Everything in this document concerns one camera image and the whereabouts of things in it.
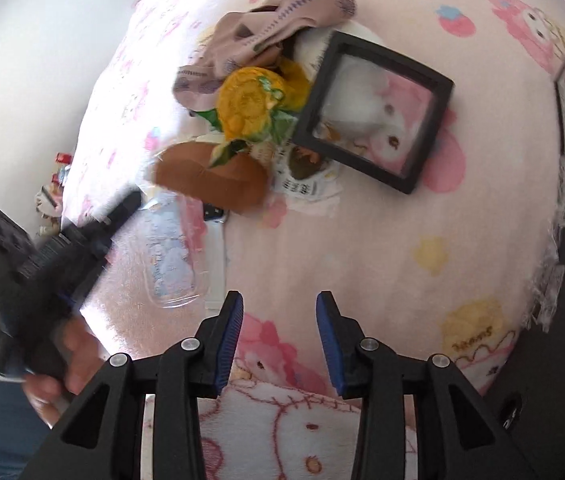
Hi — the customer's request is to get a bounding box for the yellow plush flower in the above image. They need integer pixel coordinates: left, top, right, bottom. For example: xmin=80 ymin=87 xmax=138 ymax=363
xmin=197 ymin=57 xmax=313 ymax=168

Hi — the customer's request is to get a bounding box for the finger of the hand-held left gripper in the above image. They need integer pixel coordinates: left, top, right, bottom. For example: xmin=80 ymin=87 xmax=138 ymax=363
xmin=96 ymin=190 xmax=144 ymax=242

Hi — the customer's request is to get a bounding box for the pink printed bed sheet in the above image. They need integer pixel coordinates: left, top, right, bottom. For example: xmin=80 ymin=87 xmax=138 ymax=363
xmin=60 ymin=0 xmax=565 ymax=411

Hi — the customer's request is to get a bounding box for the clear plastic case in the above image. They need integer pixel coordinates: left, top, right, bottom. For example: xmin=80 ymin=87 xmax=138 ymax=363
xmin=142 ymin=200 xmax=213 ymax=308

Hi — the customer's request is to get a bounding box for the person's left hand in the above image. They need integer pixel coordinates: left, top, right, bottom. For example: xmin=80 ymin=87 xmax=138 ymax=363
xmin=25 ymin=317 xmax=106 ymax=421

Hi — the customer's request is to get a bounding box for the brown plush toy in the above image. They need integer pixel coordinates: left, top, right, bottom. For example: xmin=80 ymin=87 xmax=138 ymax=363
xmin=155 ymin=142 xmax=269 ymax=213

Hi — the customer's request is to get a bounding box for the black square display frame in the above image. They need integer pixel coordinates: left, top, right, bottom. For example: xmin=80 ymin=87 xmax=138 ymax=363
xmin=292 ymin=30 xmax=455 ymax=196

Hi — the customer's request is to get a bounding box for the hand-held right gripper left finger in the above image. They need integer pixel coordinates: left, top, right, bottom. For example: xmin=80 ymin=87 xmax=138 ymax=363
xmin=21 ymin=290 xmax=244 ymax=480

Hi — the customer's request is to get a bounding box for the small blue black item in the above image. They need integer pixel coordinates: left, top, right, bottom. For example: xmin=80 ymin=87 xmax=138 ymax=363
xmin=202 ymin=202 xmax=230 ymax=224

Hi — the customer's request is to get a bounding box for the white fluffy cat-print blanket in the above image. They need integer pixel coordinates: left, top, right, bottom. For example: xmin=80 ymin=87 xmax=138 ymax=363
xmin=142 ymin=375 xmax=420 ymax=480

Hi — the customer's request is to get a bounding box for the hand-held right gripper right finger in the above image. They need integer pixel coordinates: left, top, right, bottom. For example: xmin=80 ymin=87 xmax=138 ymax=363
xmin=315 ymin=290 xmax=538 ymax=480

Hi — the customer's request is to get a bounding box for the mauve patterned cloth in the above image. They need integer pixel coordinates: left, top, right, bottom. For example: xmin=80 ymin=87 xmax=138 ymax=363
xmin=172 ymin=0 xmax=358 ymax=111

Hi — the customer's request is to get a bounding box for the white pouch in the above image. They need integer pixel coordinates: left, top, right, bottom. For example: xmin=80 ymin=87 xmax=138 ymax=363
xmin=295 ymin=22 xmax=385 ymax=78

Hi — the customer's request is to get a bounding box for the white printed packet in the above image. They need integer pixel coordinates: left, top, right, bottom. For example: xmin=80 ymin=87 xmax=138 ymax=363
xmin=270 ymin=140 xmax=343 ymax=216

